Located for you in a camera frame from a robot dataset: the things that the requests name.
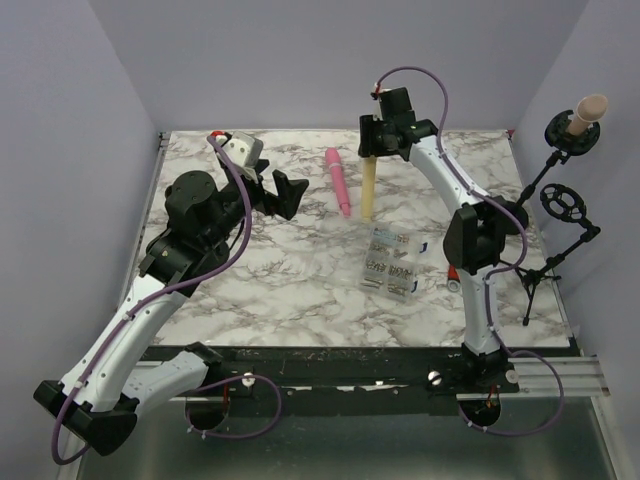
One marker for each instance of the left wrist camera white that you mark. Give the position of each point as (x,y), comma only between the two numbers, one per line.
(244,151)

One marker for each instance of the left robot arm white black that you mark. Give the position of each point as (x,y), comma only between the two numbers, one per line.
(101,399)

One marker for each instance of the beige pink toy microphone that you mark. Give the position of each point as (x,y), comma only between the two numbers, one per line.
(588,111)

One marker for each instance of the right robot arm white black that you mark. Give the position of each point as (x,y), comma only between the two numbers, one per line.
(476,236)

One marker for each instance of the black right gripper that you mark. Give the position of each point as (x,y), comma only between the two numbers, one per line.
(367,125)

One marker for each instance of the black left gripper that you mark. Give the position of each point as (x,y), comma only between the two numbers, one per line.
(290,193)

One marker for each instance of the yellow toy microphone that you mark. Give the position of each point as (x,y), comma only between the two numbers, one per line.
(368,187)

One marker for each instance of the black stand with shock mount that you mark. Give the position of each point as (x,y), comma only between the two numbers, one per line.
(564,147)

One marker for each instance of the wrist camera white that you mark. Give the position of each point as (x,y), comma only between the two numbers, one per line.
(244,151)
(383,95)

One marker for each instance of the orange handled adjustable wrench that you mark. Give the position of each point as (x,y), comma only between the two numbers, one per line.
(453,280)

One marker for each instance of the clear plastic screw box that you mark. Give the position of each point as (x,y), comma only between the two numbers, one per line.
(390,262)

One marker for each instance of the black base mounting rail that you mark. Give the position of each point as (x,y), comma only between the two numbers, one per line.
(335,381)

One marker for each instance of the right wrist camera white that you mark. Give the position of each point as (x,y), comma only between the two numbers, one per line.
(383,95)

